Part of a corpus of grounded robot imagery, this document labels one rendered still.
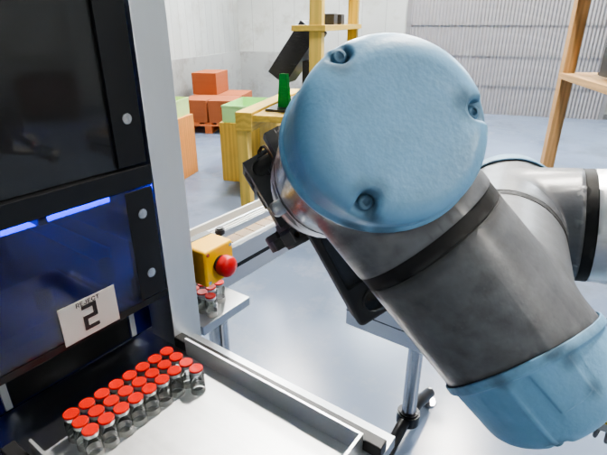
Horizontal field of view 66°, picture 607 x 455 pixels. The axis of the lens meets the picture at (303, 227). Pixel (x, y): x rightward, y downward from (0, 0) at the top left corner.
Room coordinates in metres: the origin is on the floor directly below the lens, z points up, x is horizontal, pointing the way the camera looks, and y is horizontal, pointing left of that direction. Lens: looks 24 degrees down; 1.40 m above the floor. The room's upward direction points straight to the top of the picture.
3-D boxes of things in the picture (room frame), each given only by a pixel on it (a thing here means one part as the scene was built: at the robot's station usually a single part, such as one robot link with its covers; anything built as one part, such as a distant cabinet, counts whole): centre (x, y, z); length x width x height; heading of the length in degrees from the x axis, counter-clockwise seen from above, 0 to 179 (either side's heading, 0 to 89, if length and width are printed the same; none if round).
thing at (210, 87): (6.91, 1.23, 0.37); 1.28 x 0.97 x 0.73; 162
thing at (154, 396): (0.50, 0.23, 0.91); 0.18 x 0.02 x 0.05; 144
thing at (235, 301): (0.81, 0.21, 0.87); 0.14 x 0.13 x 0.02; 54
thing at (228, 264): (0.75, 0.14, 1.00); 0.04 x 0.04 x 0.04; 54
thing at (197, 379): (0.55, 0.16, 0.91); 0.02 x 0.02 x 0.05
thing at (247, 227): (1.09, 0.13, 0.92); 0.69 x 0.15 x 0.16; 144
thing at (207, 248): (0.77, 0.18, 1.00); 0.08 x 0.07 x 0.07; 54
